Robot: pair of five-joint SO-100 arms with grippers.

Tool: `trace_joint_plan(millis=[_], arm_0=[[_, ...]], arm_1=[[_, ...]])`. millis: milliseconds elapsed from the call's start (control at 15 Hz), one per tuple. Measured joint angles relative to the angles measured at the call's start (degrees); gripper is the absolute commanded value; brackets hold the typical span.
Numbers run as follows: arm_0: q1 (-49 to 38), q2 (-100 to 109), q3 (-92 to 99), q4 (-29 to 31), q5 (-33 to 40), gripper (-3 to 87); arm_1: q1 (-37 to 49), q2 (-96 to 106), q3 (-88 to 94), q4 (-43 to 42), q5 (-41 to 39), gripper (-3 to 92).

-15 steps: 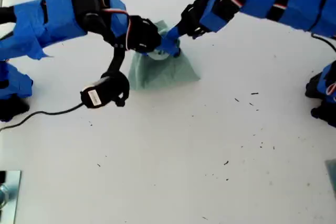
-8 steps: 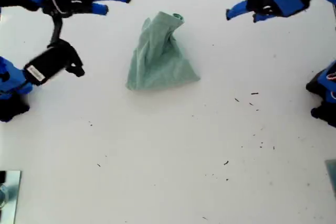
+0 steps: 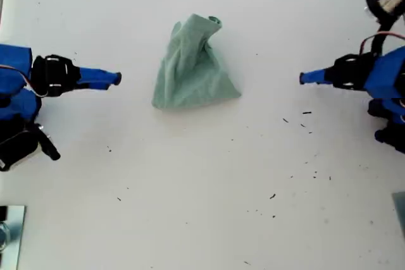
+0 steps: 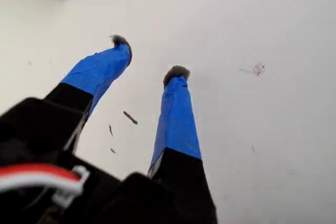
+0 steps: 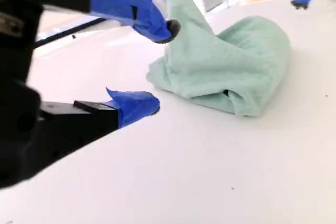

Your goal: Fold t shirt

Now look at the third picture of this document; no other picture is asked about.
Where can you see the green t-shirt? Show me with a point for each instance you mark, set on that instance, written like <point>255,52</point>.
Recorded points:
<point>190,86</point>

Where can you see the black clamp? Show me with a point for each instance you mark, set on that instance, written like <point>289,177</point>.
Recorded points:
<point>2,213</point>

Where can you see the large steel plate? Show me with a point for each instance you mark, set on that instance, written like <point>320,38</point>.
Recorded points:
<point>16,238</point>

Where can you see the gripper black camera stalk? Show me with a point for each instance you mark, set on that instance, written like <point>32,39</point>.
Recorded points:
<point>379,39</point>
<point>49,146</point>

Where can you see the steel post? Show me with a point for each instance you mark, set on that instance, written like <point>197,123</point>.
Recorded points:
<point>3,236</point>

